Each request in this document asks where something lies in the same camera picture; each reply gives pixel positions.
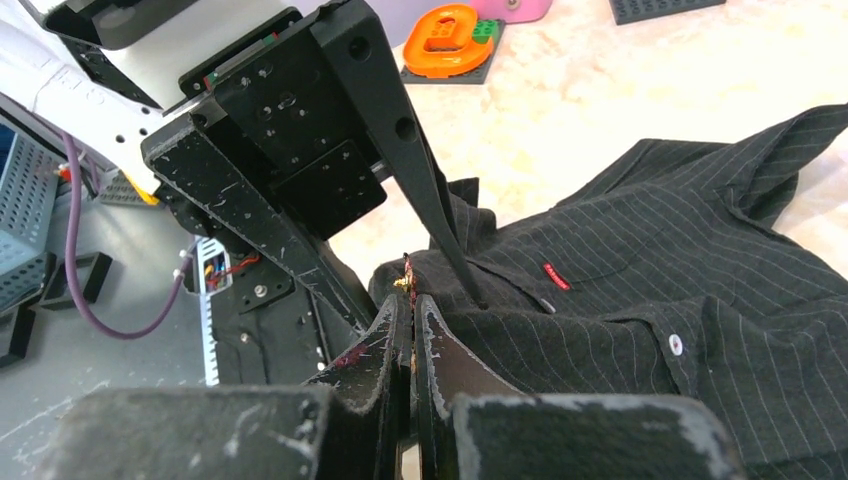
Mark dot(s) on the dark grey studded baseplate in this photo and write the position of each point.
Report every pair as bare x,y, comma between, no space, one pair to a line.
475,77

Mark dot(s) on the red glitter leaf brooch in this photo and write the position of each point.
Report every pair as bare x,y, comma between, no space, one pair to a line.
408,282

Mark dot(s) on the pink toy ramp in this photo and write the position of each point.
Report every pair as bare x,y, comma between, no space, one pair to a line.
512,11

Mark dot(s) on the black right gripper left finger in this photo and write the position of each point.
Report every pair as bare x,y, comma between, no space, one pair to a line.
343,423

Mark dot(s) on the grey square baseplate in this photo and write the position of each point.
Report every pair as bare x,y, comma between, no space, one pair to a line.
633,11

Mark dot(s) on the dark pinstriped garment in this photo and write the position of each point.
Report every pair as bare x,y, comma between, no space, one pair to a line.
664,275

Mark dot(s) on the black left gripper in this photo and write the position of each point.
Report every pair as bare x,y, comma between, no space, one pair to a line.
291,134

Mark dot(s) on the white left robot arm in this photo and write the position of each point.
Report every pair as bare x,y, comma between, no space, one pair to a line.
75,88

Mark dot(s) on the orange curved toy track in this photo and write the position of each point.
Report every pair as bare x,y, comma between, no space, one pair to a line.
448,41

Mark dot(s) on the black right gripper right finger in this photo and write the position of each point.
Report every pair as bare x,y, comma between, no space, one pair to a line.
473,424

